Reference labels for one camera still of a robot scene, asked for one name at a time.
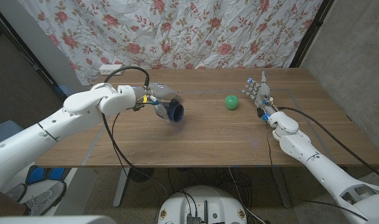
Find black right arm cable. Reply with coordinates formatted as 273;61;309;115
276;106;379;184

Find metal table leg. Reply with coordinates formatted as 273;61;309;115
113;167;131;208
271;167;292;208

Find black floor fan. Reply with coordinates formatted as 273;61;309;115
129;167;155;183

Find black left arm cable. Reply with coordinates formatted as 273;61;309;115
101;65;168;203

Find floral fabric backdrop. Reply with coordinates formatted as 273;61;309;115
16;0;324;86

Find green toy apple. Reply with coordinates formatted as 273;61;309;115
225;95;240;111

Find dark blue mug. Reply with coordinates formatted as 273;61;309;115
162;101;185;123

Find black backdrop pole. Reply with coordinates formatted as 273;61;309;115
289;0;335;68

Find white mat with blue shapes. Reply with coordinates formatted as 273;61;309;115
2;161;99;217

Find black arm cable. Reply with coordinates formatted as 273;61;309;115
101;65;168;203
276;106;379;184

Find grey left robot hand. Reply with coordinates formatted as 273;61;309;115
133;82;182;122

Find person bare leg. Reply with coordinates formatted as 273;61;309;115
0;192;31;217

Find grey sneaker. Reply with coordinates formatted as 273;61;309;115
4;183;29;202
22;180;67;217

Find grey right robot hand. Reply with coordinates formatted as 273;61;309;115
241;70;279;121

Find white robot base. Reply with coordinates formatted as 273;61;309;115
157;185;248;224

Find white robot torso cover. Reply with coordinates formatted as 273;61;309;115
0;215;117;224

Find white power strip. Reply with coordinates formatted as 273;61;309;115
98;63;124;76

